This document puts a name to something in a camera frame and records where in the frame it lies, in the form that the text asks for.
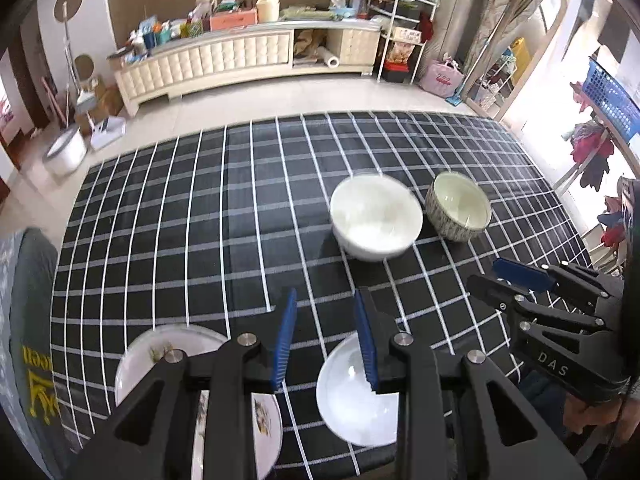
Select cardboard boxes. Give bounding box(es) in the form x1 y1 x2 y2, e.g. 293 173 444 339
74 75 124 136

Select person's hand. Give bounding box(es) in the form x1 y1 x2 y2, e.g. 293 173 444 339
563 394 639 445

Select plain white bowl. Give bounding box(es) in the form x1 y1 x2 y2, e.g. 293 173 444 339
330 174 423 262

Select white paper roll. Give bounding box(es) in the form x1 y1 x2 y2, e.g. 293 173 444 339
316 47 340 70

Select grey-green sofa with gold print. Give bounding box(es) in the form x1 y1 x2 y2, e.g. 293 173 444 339
1 228 73 479

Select cartoon bear print plate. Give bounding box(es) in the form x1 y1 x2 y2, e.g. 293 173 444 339
113 324 284 480

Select dark patterned small bowl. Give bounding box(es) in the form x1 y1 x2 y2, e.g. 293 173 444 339
425 171 491 243

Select white bowl red emblem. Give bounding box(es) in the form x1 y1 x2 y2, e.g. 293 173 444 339
316 333 399 448

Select pink bag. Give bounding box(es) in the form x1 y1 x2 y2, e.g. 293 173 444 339
418 56 463 99

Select black white grid tablecloth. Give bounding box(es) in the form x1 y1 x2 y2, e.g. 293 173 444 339
50 112 588 479

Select white wire shelf rack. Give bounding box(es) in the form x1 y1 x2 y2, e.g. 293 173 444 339
367 0 440 84

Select white plastic tub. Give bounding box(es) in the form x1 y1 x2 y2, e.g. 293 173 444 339
42 125 88 178

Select blue plastic basket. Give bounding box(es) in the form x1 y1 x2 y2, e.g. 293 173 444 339
582 58 640 144

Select cream tufted TV cabinet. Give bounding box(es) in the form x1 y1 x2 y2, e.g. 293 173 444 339
114 20 381 116

